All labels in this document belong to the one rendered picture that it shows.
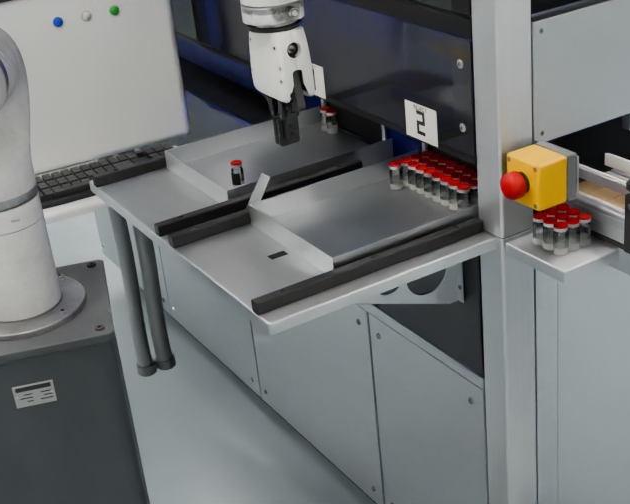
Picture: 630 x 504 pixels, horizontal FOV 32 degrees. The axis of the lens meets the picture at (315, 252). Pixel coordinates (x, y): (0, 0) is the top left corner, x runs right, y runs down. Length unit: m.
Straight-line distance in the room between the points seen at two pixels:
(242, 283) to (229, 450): 1.21
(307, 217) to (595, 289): 0.49
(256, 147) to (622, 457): 0.90
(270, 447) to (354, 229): 1.13
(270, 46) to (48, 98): 0.96
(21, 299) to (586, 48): 0.91
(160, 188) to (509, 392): 0.72
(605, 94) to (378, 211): 0.40
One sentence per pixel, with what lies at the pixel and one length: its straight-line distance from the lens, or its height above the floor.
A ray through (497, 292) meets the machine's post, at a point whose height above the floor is 0.78.
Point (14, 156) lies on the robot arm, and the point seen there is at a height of 1.11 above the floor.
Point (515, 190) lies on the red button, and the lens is 1.60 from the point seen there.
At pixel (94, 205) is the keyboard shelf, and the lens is 2.24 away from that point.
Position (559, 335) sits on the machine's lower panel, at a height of 0.67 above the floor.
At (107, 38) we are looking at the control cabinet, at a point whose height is 1.06.
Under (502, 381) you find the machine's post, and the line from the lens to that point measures 1.85.
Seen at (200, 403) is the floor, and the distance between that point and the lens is 3.02.
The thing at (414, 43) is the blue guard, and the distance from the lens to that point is 1.77.
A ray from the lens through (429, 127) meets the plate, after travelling 1.79.
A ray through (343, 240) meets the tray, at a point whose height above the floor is 0.88.
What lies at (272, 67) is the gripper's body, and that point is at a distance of 1.52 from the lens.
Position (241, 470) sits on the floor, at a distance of 2.75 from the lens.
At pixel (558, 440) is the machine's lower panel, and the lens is 2.00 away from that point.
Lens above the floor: 1.64
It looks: 26 degrees down
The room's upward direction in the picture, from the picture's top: 6 degrees counter-clockwise
